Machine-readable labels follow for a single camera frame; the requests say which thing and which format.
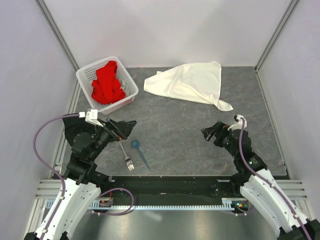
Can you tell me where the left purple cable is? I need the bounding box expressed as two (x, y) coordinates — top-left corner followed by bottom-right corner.
(33, 112), (135, 233)

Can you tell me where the white plastic basket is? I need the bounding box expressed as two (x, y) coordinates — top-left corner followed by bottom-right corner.
(76, 56), (139, 115)

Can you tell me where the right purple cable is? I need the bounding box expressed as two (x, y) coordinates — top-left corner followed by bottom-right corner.
(234, 117), (313, 240)

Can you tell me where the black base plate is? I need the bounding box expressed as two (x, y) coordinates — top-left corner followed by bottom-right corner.
(93, 173), (243, 206)

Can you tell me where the slotted cable duct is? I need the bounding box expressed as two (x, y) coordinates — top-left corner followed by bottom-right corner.
(88, 200), (250, 211)

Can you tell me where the grey cloth in basket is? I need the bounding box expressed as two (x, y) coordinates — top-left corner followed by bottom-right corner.
(118, 79), (127, 92)

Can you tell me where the purple cable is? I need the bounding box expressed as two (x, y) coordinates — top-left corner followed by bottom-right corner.
(33, 112), (135, 233)
(234, 117), (313, 240)

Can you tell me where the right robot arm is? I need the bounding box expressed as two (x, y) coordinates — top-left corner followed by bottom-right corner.
(201, 117), (320, 240)

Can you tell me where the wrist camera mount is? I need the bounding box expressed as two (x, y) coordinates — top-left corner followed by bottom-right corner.
(78, 109), (103, 127)
(227, 114), (247, 131)

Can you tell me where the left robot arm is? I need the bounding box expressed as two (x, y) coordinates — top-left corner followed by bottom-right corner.
(24, 113), (137, 240)

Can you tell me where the red cloth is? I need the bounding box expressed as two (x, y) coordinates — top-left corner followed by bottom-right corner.
(91, 60), (126, 105)

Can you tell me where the black cloth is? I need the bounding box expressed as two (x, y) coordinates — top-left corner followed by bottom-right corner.
(63, 115), (100, 150)

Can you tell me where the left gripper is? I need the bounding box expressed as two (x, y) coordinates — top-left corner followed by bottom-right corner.
(89, 117), (137, 161)

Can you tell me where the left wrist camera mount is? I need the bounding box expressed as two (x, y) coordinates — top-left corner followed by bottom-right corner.
(78, 109), (103, 127)

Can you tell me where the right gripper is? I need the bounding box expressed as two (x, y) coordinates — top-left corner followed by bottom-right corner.
(200, 120), (238, 158)

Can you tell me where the blue plastic spoon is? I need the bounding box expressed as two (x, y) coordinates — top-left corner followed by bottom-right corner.
(131, 140), (151, 171)

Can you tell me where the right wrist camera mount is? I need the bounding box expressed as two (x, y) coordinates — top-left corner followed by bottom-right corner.
(227, 114), (247, 131)

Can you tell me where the silver metal fork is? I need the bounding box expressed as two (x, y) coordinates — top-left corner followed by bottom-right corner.
(118, 141), (135, 171)

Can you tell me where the white cloth napkin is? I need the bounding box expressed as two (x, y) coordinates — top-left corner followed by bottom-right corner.
(143, 61), (233, 112)

